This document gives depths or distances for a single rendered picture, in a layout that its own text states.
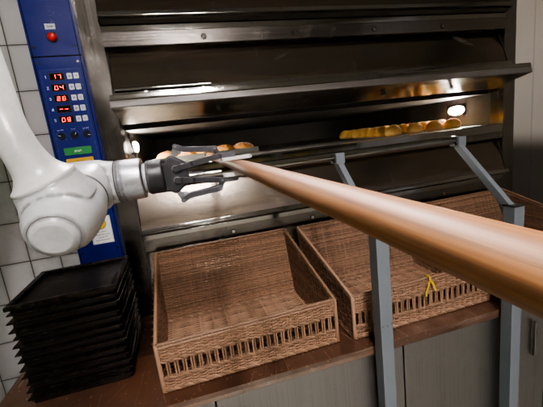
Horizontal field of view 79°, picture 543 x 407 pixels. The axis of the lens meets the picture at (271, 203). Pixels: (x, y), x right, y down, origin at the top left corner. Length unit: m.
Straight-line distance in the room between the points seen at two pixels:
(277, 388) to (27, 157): 0.86
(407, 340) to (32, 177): 1.08
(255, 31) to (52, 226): 1.13
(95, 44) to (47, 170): 0.89
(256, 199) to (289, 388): 0.72
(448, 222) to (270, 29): 1.37
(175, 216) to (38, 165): 0.84
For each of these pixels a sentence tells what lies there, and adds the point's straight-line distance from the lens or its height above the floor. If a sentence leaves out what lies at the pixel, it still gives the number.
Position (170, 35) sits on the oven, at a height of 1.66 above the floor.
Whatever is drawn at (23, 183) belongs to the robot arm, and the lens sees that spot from 0.63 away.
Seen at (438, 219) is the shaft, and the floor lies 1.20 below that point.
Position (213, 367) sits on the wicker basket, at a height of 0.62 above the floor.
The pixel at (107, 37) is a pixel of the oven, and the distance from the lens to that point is 1.45.
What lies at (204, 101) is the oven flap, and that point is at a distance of 1.25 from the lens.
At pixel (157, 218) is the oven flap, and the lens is 1.40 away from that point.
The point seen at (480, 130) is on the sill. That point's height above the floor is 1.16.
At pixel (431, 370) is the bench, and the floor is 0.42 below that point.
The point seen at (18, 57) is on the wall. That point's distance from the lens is 1.51.
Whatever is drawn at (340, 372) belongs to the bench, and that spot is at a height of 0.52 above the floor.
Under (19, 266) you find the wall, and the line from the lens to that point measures 1.56.
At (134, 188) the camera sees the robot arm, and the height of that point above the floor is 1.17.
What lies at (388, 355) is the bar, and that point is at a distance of 1.14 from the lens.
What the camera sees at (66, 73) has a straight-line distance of 1.42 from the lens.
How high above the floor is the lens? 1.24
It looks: 11 degrees down
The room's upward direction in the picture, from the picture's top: 7 degrees counter-clockwise
